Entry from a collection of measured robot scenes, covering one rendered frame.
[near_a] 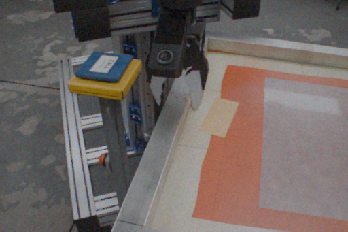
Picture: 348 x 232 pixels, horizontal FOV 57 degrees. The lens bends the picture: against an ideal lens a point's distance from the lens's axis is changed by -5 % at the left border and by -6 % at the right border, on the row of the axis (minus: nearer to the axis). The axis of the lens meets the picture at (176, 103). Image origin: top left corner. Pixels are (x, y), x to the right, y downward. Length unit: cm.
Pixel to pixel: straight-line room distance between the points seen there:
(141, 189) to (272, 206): 19
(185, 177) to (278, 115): 23
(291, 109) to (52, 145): 159
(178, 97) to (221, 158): 14
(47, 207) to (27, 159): 37
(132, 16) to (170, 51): 56
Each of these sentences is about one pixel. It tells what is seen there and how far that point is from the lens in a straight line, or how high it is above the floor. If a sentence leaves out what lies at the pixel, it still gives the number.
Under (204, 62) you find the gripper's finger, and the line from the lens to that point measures 54.
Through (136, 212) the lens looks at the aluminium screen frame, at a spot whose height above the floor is 99.
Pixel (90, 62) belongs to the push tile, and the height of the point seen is 97.
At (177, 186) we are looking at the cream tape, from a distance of 51.
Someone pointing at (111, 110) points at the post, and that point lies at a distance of 81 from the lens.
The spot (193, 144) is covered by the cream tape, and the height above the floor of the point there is 96.
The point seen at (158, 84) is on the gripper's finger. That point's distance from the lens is 58.
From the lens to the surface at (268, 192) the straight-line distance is 52.
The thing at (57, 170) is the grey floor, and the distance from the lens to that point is 189.
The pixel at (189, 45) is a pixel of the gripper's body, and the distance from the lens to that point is 53.
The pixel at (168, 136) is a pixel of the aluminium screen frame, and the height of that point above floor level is 99.
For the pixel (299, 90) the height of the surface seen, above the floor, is 96.
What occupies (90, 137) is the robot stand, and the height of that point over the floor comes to 21.
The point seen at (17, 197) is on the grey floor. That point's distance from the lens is 185.
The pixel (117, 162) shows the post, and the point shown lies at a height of 67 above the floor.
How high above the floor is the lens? 136
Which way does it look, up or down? 38 degrees down
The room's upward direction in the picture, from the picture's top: straight up
